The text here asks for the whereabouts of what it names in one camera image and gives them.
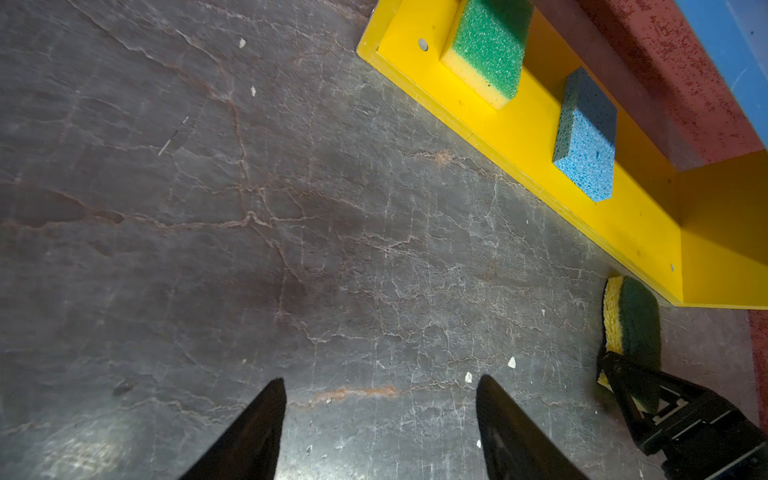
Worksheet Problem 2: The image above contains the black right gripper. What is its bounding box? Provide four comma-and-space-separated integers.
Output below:
599, 352, 767, 479

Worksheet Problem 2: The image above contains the bright green yellow sponge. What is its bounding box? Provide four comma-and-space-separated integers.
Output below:
440, 0, 534, 110

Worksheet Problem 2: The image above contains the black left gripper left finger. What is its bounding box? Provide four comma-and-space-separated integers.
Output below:
181, 378, 287, 480

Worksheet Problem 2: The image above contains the blue sponge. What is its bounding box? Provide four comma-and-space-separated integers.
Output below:
553, 67, 617, 202

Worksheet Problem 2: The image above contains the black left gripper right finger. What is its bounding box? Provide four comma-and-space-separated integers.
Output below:
476, 375, 585, 479

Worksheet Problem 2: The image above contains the dark green wavy sponge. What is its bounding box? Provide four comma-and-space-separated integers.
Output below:
597, 275, 662, 414

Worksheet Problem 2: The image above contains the yellow wooden two-tier shelf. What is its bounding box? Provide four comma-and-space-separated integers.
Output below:
357, 1, 767, 310

